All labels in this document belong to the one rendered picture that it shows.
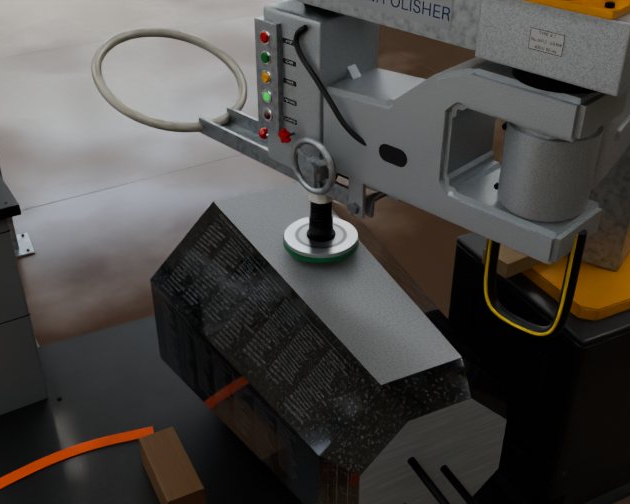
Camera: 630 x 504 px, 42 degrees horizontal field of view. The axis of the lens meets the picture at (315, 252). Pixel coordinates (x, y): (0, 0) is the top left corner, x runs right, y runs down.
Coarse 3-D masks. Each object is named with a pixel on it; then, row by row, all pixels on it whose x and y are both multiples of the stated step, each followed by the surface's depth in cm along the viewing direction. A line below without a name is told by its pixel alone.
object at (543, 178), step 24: (504, 144) 169; (528, 144) 161; (552, 144) 158; (576, 144) 158; (504, 168) 170; (528, 168) 163; (552, 168) 161; (576, 168) 161; (504, 192) 171; (528, 192) 166; (552, 192) 164; (576, 192) 165; (528, 216) 168; (552, 216) 167
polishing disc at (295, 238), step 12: (288, 228) 237; (300, 228) 237; (336, 228) 237; (348, 228) 237; (288, 240) 232; (300, 240) 232; (336, 240) 232; (348, 240) 232; (300, 252) 227; (312, 252) 226; (324, 252) 226; (336, 252) 226
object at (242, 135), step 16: (240, 112) 248; (208, 128) 243; (224, 128) 238; (240, 128) 248; (256, 128) 244; (224, 144) 240; (240, 144) 234; (256, 144) 230; (256, 160) 232; (288, 176) 224; (304, 176) 220; (336, 192) 213; (352, 208) 205; (368, 208) 206
